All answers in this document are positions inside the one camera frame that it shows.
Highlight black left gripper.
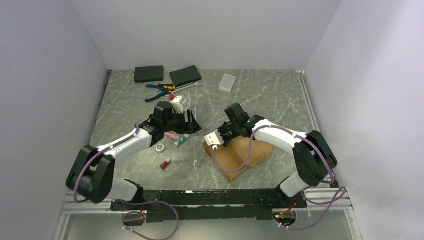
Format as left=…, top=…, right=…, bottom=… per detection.
left=163, top=109, right=202, bottom=135

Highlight green white glue stick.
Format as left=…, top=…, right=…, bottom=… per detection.
left=174, top=134, right=191, bottom=147

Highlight pink plastic tube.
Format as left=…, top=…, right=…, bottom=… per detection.
left=164, top=132, right=181, bottom=141

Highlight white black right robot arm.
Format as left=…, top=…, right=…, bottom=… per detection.
left=206, top=103, right=338, bottom=208

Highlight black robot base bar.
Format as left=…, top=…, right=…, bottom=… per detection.
left=110, top=188, right=307, bottom=223

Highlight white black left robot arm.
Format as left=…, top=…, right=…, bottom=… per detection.
left=65, top=101, right=202, bottom=210

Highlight black flat box right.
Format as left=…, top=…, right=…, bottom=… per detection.
left=169, top=65, right=202, bottom=87

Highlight black flat box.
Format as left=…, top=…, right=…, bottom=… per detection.
left=169, top=65, right=202, bottom=87
left=134, top=65, right=164, bottom=84

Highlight black flat box left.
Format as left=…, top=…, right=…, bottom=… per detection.
left=134, top=65, right=164, bottom=84

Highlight silver tape roll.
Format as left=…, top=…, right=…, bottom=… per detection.
left=155, top=143, right=166, bottom=154

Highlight silver wrench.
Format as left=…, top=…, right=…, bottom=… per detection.
left=165, top=81, right=203, bottom=96

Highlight small red bottle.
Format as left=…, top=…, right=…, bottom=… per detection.
left=160, top=158, right=172, bottom=170

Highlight translucent white plastic container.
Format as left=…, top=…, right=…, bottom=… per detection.
left=218, top=74, right=237, bottom=93

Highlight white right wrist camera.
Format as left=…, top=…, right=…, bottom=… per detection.
left=204, top=129, right=225, bottom=147

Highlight blue handled pliers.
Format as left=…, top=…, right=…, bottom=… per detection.
left=144, top=84, right=171, bottom=103

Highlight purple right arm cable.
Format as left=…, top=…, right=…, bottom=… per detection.
left=211, top=124, right=348, bottom=232

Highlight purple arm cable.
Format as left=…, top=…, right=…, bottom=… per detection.
left=211, top=124, right=348, bottom=232
left=72, top=123, right=180, bottom=240

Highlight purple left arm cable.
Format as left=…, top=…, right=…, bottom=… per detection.
left=72, top=123, right=180, bottom=240

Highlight aluminium frame rail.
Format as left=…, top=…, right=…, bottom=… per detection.
left=52, top=188, right=355, bottom=240

